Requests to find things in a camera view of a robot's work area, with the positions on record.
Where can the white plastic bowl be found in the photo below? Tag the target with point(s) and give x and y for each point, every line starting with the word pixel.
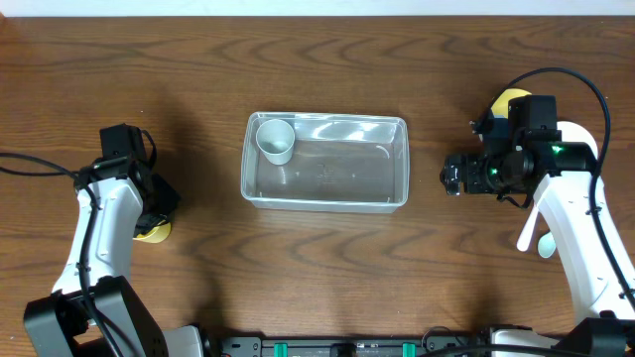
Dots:
pixel 575 133

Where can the yellow plastic bowl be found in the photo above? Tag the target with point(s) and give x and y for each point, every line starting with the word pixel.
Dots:
pixel 500 108

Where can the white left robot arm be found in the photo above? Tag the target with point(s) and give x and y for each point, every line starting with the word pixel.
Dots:
pixel 92 309

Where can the grey plastic cup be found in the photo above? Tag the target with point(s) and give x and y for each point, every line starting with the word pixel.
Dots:
pixel 276 139

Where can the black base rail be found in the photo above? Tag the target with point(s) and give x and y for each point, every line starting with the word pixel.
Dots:
pixel 391 347

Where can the yellow plastic cup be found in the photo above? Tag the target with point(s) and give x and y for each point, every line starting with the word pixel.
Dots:
pixel 156 235

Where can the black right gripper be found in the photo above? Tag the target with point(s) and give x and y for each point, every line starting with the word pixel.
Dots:
pixel 452 175

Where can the mint green plastic spoon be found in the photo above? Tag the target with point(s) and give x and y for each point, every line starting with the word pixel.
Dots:
pixel 547 246

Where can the pink plastic fork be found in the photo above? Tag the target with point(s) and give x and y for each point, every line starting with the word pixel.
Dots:
pixel 526 234

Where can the clear plastic container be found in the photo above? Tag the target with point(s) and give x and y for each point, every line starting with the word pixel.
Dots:
pixel 340 163

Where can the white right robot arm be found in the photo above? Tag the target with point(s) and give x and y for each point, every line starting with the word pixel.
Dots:
pixel 560 181

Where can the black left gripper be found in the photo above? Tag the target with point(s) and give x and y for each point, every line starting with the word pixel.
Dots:
pixel 162 199

